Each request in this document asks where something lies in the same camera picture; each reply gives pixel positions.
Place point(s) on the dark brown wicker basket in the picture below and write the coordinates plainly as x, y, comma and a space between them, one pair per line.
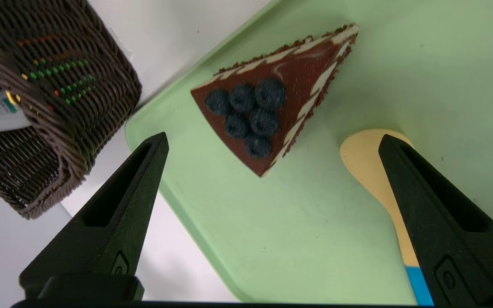
79, 128

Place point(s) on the light green plastic tray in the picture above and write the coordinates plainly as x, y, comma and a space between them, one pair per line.
293, 235

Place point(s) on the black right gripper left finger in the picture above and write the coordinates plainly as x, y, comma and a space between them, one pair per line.
101, 244

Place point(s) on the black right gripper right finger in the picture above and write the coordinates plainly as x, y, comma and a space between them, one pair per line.
456, 256

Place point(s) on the chocolate blueberry cake slice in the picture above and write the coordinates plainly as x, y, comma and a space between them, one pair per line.
298, 77

